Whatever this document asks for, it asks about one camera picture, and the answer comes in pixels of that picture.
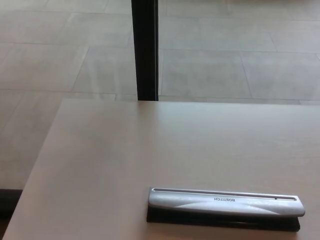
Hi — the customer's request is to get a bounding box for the silver black Bostitch hole punch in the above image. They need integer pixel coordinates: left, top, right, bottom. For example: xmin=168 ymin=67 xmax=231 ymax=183
xmin=145 ymin=186 xmax=306 ymax=232

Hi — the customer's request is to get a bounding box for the black vertical window frame post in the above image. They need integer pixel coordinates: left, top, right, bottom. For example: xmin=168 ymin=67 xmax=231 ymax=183
xmin=130 ymin=0 xmax=160 ymax=102

